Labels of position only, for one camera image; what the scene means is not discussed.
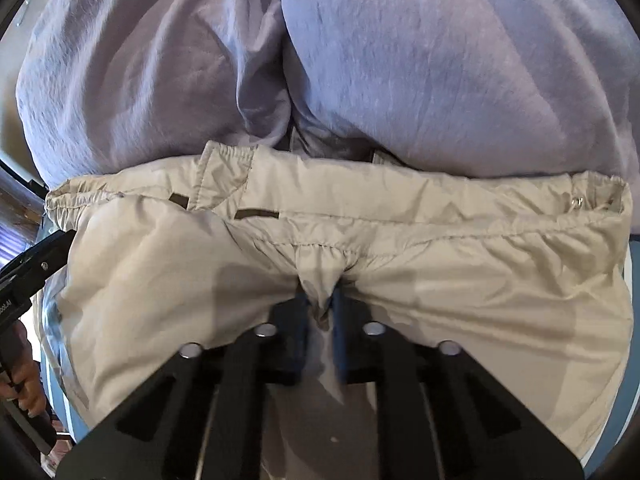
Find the person's left hand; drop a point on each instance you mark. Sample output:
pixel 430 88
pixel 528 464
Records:
pixel 25 372

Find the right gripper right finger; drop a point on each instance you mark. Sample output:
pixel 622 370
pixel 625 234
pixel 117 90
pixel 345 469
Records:
pixel 439 413

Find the blue white striped bedsheet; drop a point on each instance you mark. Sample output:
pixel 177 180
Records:
pixel 617 409

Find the lavender pillow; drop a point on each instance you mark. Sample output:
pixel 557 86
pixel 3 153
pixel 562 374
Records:
pixel 480 88
pixel 112 84

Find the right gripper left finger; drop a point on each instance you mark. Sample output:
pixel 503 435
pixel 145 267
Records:
pixel 201 414

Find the left lavender pillow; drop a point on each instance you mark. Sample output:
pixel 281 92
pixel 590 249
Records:
pixel 112 84

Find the right lavender pillow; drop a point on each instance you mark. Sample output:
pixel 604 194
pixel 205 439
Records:
pixel 480 88

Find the beige puffer jacket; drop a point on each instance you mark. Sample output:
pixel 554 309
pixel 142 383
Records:
pixel 228 181

